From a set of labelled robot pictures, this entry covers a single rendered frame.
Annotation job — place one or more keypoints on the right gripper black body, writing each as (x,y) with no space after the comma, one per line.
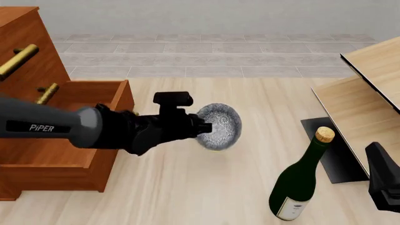
(387,199)

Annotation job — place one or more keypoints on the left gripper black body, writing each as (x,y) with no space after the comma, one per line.
(194,126)

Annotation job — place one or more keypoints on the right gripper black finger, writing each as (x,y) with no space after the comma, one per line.
(381,164)

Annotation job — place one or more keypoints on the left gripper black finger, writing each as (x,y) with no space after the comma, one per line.
(207,128)

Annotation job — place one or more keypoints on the grey patterned bowl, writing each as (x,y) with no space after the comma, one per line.
(223,126)

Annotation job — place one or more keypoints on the grey and black left robot arm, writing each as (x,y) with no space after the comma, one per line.
(47,122)

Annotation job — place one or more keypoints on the red-brown wooden cabinet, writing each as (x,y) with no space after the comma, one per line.
(28,30)

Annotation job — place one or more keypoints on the pale wood rack, black base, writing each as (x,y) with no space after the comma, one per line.
(353,110)

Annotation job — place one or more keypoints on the dark green wine bottle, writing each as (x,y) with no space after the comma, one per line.
(295,178)

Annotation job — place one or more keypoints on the open red-brown wooden drawer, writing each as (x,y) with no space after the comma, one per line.
(56,164)

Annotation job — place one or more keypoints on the closed red-brown wooden drawer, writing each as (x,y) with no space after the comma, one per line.
(37,35)
(59,77)

